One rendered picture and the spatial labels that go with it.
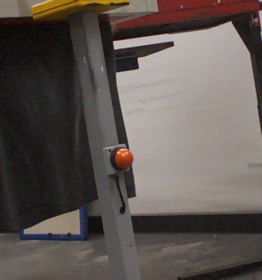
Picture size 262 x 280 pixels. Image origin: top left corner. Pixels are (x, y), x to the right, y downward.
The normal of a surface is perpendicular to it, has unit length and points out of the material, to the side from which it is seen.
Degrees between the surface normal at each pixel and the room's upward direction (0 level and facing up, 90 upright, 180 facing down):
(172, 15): 90
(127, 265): 90
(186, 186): 90
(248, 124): 90
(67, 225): 77
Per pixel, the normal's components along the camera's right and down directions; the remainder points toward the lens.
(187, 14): 0.27, 0.00
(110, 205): -0.69, 0.15
